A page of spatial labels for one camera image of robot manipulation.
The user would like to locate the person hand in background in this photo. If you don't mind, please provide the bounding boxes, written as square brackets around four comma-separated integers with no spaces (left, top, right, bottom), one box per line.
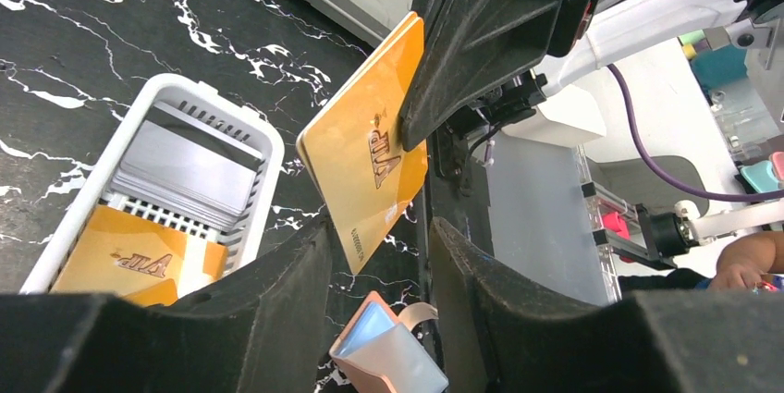
[708,231,783,290]

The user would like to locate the white plastic cup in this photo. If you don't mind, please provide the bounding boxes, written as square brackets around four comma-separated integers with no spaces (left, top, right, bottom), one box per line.
[502,85,606,148]

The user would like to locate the orange credit card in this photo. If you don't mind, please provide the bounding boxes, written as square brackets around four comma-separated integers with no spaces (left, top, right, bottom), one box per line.
[296,12,428,275]
[50,206,228,306]

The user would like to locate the brown leather card holder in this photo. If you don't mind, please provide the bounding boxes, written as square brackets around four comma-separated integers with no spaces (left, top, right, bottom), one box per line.
[328,291,448,393]

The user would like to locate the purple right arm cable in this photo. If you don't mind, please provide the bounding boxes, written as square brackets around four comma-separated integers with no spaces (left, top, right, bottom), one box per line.
[606,63,784,204]

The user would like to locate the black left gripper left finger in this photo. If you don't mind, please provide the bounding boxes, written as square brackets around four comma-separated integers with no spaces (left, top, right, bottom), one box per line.
[1,218,334,392]

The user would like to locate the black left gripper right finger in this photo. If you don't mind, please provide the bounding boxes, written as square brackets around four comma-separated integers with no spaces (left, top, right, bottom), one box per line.
[429,217,783,392]

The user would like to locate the white plastic basket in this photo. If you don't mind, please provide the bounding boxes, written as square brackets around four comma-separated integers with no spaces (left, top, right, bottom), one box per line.
[21,73,285,294]

